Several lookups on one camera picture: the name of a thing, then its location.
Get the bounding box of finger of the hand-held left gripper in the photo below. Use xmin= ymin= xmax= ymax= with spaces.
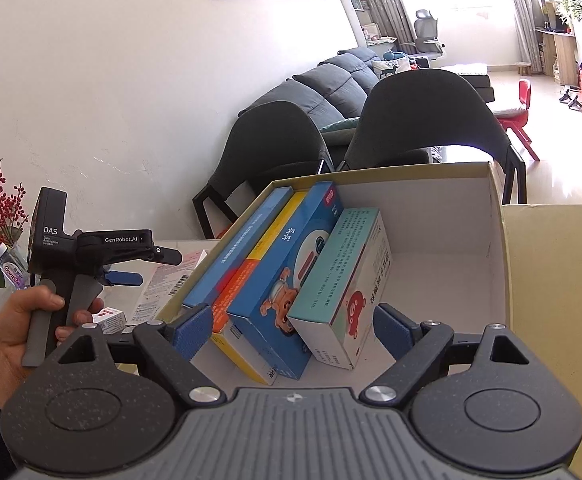
xmin=98 ymin=271 xmax=142 ymax=286
xmin=143 ymin=246 xmax=182 ymax=266

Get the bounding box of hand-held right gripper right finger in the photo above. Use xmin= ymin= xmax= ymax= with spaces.
xmin=362 ymin=304 xmax=532 ymax=407

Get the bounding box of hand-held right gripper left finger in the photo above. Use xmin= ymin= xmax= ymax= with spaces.
xmin=50 ymin=304 xmax=223 ymax=409

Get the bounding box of thick white strawberry box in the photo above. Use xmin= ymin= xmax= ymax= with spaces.
xmin=92 ymin=308 xmax=126 ymax=336

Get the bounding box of yellow orange medicine box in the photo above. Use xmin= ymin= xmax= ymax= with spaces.
xmin=210 ymin=191 xmax=308 ymax=386

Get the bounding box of large blue medicine box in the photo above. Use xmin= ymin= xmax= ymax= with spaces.
xmin=182 ymin=187 xmax=294 ymax=311

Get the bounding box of teal white bear medicine box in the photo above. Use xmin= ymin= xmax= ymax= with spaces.
xmin=287 ymin=207 xmax=392 ymax=371

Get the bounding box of blue bear medicine box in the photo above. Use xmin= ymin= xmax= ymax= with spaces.
xmin=227 ymin=182 xmax=344 ymax=381

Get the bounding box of cardboard shoe box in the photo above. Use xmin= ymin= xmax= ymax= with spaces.
xmin=153 ymin=161 xmax=515 ymax=387

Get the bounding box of cardboard box lid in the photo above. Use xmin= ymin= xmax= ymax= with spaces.
xmin=501 ymin=204 xmax=582 ymax=480

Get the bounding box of person's left hand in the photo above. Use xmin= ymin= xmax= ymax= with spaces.
xmin=0 ymin=286 xmax=106 ymax=408

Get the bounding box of clear water bottle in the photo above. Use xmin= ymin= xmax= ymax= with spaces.
xmin=0 ymin=242 xmax=28 ymax=292

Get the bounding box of dark dining chair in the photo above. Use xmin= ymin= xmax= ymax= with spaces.
xmin=343 ymin=69 xmax=528 ymax=206
xmin=192 ymin=101 xmax=336 ymax=241

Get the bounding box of grey sofa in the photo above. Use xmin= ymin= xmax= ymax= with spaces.
xmin=238 ymin=49 xmax=494 ymax=136

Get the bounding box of red child chair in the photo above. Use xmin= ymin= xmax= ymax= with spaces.
xmin=500 ymin=79 xmax=542 ymax=161

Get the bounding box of deer print pillow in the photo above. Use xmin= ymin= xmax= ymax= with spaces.
xmin=371 ymin=59 xmax=412 ymax=80

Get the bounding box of grey office chair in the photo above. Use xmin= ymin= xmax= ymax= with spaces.
xmin=413 ymin=9 xmax=446 ymax=58

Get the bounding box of white bookshelf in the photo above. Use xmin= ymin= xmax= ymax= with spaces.
xmin=328 ymin=0 xmax=372 ymax=48

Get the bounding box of wooden computer desk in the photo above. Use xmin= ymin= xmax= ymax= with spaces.
xmin=536 ymin=27 xmax=579 ymax=86

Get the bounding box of grey curtain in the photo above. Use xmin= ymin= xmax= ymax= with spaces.
xmin=351 ymin=0 xmax=412 ymax=56
xmin=501 ymin=0 xmax=544 ymax=73

